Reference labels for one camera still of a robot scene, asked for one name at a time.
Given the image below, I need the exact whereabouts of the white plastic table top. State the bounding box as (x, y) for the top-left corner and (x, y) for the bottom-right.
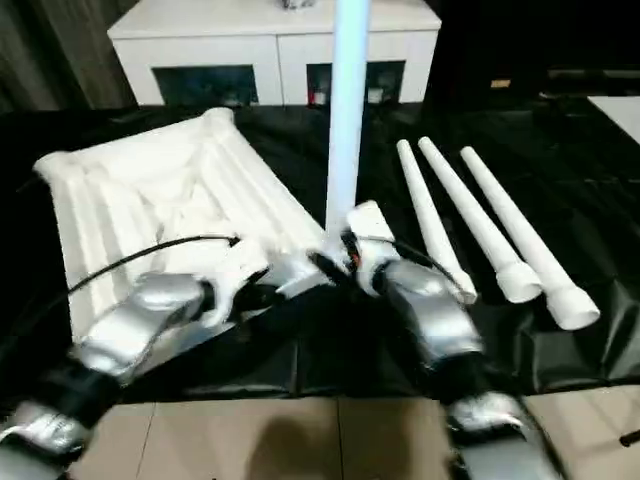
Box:
(32, 106), (346, 346)

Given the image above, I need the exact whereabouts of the white side table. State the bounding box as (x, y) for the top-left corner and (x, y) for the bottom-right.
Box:
(585, 94), (640, 147)

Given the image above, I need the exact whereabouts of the white sideboard cabinet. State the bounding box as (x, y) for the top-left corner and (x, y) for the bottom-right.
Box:
(107, 0), (444, 107)

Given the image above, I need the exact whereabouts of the black work mat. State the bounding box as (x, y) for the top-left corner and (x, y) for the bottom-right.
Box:
(0, 102), (640, 401)

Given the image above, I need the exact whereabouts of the white plastic table leg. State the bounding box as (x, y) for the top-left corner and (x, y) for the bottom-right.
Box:
(459, 145), (601, 331)
(417, 135), (545, 305)
(323, 0), (370, 251)
(395, 138), (479, 304)

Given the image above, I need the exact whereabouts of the grey curtain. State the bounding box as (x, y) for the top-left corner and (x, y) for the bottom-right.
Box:
(0, 0), (151, 114)

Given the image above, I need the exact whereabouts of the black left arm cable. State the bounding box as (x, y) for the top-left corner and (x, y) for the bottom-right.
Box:
(64, 234), (244, 299)

